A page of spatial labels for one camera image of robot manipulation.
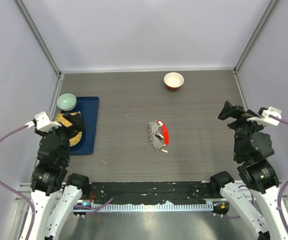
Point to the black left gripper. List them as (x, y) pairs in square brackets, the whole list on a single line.
[(78, 125)]

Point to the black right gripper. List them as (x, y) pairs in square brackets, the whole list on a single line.
[(228, 109)]

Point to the red white bowl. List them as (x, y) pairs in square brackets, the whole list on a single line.
[(173, 81)]

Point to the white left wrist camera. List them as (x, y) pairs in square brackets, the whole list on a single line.
[(42, 122)]

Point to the blue tray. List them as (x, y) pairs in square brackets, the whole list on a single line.
[(88, 107)]

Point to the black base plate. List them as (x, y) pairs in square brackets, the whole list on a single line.
[(153, 192)]

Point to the red plastic handle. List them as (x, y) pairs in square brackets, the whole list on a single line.
[(165, 134)]

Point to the red key tag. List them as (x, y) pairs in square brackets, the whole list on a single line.
[(159, 122)]

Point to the white slotted cable duct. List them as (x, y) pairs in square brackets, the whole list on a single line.
[(123, 208)]

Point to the pale green bowl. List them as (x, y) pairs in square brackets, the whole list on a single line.
[(66, 102)]

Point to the black capped key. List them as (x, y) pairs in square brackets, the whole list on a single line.
[(159, 136)]

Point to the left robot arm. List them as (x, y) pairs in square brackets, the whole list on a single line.
[(53, 193)]

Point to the yellow woven plate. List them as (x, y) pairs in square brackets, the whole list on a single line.
[(75, 140)]

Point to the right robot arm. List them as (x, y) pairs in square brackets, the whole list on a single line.
[(252, 148)]

